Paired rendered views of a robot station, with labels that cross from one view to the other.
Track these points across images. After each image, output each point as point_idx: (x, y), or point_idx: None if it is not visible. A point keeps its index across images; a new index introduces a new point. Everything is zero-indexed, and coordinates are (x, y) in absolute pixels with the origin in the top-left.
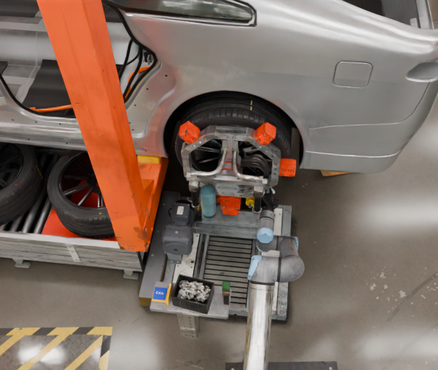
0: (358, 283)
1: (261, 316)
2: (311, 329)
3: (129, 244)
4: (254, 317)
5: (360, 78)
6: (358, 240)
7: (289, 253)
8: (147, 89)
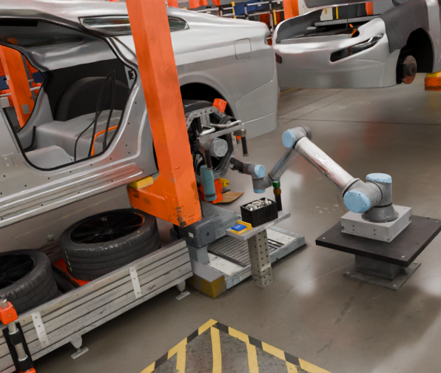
0: (312, 214)
1: (320, 150)
2: None
3: (189, 214)
4: (317, 153)
5: (246, 50)
6: (285, 206)
7: None
8: (135, 103)
